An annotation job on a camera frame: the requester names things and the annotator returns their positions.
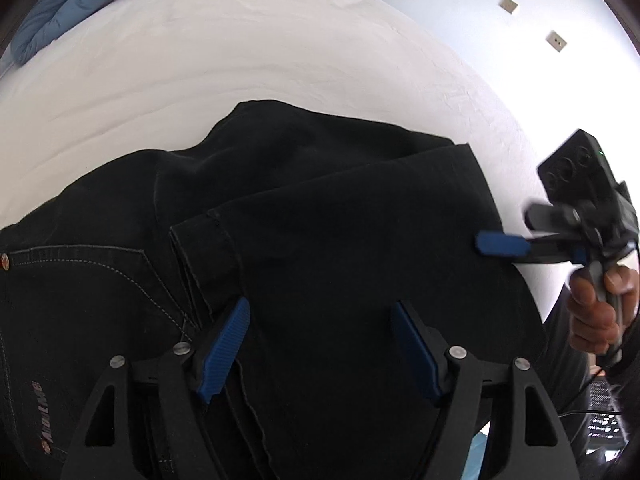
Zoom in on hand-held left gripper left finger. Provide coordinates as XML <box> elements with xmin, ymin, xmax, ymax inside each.
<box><xmin>60</xmin><ymin>296</ymin><xmax>252</xmax><ymax>480</ymax></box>

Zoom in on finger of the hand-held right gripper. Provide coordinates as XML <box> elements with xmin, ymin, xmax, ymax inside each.
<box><xmin>524</xmin><ymin>202</ymin><xmax>584</xmax><ymax>236</ymax></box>
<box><xmin>475</xmin><ymin>230</ymin><xmax>589</xmax><ymax>266</ymax></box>

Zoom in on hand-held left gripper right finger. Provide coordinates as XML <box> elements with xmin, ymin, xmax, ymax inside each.
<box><xmin>391</xmin><ymin>300</ymin><xmax>581</xmax><ymax>480</ymax></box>

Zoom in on black denim pants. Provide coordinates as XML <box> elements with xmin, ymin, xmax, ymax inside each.
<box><xmin>0</xmin><ymin>100</ymin><xmax>548</xmax><ymax>480</ymax></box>

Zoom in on person's right hand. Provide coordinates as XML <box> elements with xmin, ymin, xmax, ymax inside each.
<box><xmin>569</xmin><ymin>266</ymin><xmax>639</xmax><ymax>357</ymax></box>

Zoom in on light blue plastic stool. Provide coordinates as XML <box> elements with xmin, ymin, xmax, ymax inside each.
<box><xmin>461</xmin><ymin>432</ymin><xmax>491</xmax><ymax>480</ymax></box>

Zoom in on dark panel with white dots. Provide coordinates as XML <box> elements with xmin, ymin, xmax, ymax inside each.
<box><xmin>586</xmin><ymin>379</ymin><xmax>630</xmax><ymax>445</ymax></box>

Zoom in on bed with white sheet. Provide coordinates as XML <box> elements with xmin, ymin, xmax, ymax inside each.
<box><xmin>0</xmin><ymin>0</ymin><xmax>568</xmax><ymax>321</ymax></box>

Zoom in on blue folded duvet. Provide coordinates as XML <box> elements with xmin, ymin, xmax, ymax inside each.
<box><xmin>10</xmin><ymin>0</ymin><xmax>147</xmax><ymax>66</ymax></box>

